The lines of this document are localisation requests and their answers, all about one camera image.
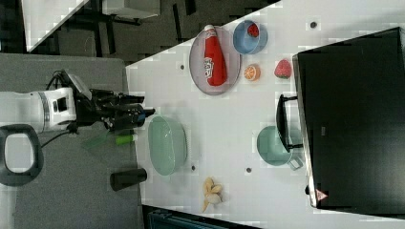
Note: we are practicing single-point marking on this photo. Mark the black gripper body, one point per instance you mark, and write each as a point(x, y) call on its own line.
point(105, 107)

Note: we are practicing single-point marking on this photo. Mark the green pot with handle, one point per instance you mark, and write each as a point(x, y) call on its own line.
point(271, 149)

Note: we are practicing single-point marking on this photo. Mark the orange slice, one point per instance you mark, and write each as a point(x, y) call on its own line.
point(252, 72)

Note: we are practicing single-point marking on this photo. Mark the red ketchup bottle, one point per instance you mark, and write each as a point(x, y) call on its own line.
point(213, 58)

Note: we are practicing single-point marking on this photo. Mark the small red strawberry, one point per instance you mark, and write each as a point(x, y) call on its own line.
point(253, 30)

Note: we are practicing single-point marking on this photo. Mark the blue bowl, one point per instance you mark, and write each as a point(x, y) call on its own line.
point(244, 43)

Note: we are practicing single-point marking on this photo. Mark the large red strawberry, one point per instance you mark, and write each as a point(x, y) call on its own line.
point(283, 69)

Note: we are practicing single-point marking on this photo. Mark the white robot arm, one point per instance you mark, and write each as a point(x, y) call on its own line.
point(25, 116)

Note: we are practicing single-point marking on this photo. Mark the black toaster oven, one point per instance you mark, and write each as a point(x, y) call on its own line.
point(351, 107)

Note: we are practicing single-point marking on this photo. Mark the black cylinder post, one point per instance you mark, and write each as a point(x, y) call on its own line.
point(125, 179)

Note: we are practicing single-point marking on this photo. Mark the grey pedestal mat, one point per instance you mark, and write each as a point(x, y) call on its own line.
point(73, 190)

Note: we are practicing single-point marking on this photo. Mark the green marker pen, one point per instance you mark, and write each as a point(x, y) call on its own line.
point(126, 139)

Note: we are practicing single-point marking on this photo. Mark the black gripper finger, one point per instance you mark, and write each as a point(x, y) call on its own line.
point(130, 99)
point(147, 112)

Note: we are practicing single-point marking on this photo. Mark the grey oval plate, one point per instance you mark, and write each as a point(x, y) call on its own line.
point(231, 58)

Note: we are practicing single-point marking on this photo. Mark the green oval strainer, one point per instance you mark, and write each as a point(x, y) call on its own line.
point(167, 144)

